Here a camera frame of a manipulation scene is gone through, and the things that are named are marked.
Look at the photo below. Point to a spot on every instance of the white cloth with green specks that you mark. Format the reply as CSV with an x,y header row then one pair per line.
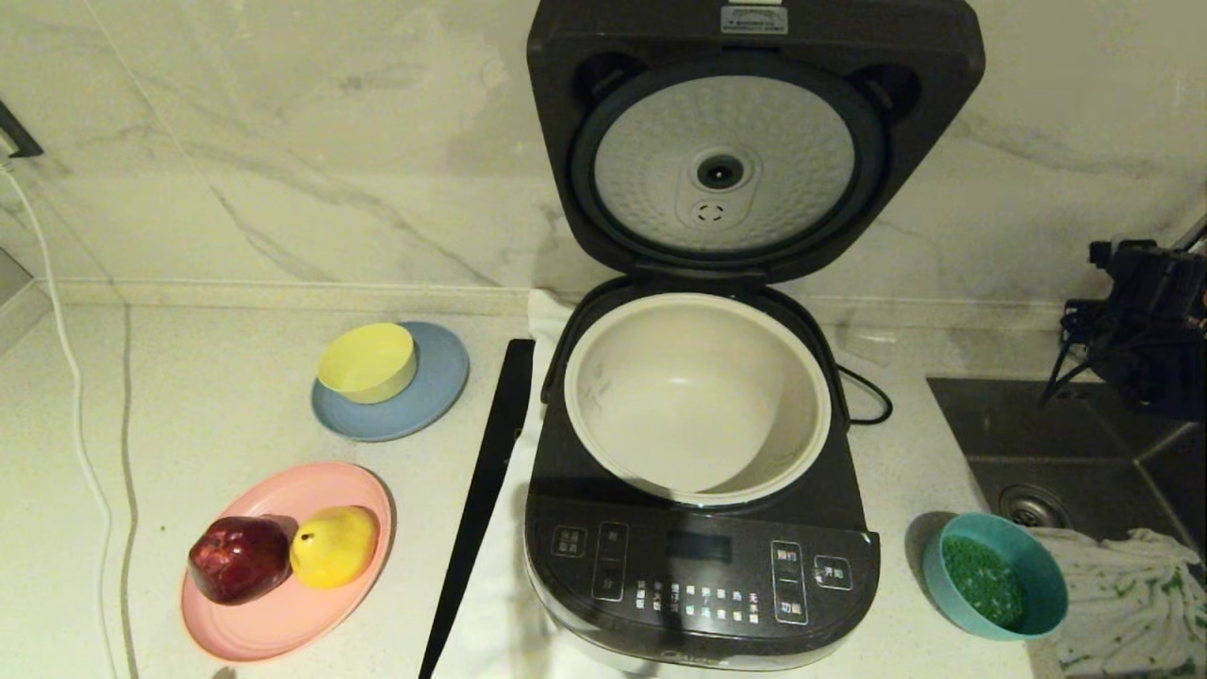
x,y
1113,604

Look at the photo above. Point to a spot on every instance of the dark metal sink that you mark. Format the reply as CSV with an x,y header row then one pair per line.
x,y
1066,453

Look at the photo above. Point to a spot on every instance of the cream inner pot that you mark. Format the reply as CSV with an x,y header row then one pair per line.
x,y
698,405

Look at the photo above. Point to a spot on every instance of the dark grey rice cooker lid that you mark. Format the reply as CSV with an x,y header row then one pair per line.
x,y
915,47

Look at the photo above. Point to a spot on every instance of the black flat board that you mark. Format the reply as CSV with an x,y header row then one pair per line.
x,y
481,500

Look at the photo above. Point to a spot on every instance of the pink plate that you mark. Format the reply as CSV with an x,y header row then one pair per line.
x,y
283,622

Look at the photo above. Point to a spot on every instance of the chopped green vegetables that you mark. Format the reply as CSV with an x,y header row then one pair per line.
x,y
983,580

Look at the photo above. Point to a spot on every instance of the red apple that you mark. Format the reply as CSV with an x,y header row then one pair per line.
x,y
239,559

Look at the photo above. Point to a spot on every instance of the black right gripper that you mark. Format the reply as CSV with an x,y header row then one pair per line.
x,y
1122,311

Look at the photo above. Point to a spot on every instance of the metal sink drain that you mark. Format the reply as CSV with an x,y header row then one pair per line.
x,y
1033,507

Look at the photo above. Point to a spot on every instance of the clear plastic cup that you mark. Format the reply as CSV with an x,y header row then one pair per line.
x,y
868,347

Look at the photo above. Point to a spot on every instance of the dark grey rice cooker base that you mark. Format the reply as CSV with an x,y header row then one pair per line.
x,y
698,568

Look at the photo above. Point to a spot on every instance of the blue plate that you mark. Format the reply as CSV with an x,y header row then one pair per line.
x,y
434,391

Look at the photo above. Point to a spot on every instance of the yellow pear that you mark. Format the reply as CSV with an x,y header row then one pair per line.
x,y
333,547

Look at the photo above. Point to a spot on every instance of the yellow bowl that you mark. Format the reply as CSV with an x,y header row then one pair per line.
x,y
366,366

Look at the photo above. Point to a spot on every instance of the teal bowl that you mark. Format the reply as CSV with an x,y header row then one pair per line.
x,y
1045,580

